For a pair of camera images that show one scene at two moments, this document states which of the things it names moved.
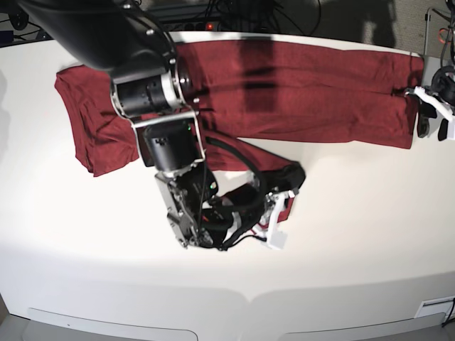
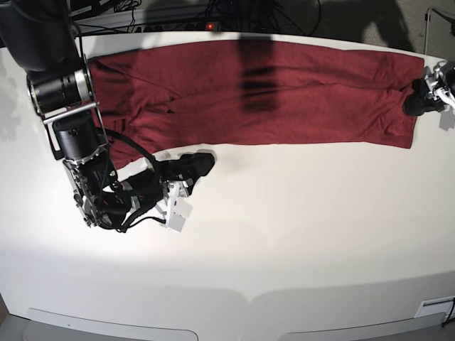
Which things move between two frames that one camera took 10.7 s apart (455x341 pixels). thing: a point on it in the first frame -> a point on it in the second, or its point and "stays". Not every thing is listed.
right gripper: (444, 97) -> (416, 103)
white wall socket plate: (434, 306) stays
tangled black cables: (264, 15) stays
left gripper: (238, 209) -> (134, 194)
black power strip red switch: (195, 26) stays
